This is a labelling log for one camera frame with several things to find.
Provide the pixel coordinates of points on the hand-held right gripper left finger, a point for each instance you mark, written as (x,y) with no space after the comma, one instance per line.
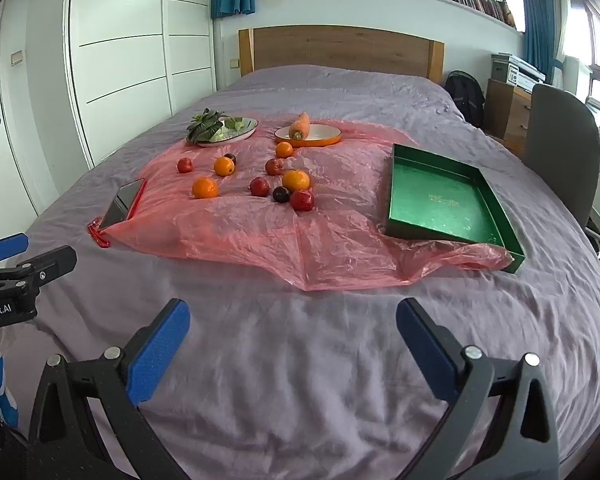
(162,350)

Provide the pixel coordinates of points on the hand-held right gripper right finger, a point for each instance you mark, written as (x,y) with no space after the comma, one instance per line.
(425,347)

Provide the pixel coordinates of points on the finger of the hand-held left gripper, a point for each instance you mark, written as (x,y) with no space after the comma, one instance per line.
(50,262)
(5,247)

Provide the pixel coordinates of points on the green tray box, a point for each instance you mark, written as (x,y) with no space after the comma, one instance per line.
(435,200)

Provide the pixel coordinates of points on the red apple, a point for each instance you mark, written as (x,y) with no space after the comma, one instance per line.
(302,200)
(184,165)
(259,186)
(274,166)

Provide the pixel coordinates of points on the orange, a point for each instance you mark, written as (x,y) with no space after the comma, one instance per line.
(284,150)
(224,166)
(296,180)
(205,188)

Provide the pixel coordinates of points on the dark plum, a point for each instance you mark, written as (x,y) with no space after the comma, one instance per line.
(230,157)
(280,194)

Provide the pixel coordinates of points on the white door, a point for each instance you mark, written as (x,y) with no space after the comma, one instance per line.
(5,160)

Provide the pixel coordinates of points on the phone with red case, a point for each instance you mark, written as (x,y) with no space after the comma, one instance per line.
(122,202)

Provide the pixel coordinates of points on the bed with purple sheet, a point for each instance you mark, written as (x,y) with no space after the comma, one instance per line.
(305,360)

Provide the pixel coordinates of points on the pink plastic sheet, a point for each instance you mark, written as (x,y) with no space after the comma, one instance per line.
(260,240)

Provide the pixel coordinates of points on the leafy bok choy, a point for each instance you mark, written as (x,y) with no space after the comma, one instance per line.
(205,125)

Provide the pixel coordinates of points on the white wardrobe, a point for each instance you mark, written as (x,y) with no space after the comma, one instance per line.
(120,60)

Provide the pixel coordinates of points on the small bok choy piece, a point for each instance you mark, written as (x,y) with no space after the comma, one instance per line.
(235,124)

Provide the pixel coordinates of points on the white oval plate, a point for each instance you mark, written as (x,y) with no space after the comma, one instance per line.
(246,132)

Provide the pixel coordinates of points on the orange and white bowl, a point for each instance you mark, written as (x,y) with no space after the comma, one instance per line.
(322,135)

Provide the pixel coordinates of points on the wooden cabinet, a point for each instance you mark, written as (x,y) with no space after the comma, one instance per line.
(500,110)

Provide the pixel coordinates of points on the grey office chair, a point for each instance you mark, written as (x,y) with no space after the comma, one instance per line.
(560,135)

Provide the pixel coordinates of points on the black backpack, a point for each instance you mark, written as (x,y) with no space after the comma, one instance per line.
(465,97)

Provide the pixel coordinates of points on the carrot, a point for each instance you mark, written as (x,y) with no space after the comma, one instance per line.
(300,125)

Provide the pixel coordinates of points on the white printer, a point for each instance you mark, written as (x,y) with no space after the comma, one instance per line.
(522,72)

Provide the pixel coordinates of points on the wooden headboard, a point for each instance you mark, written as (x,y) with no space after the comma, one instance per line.
(340,47)

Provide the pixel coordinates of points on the light switch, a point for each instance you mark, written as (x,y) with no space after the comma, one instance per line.
(17,57)

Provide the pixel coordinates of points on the wall socket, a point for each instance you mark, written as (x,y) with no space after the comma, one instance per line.
(234,63)

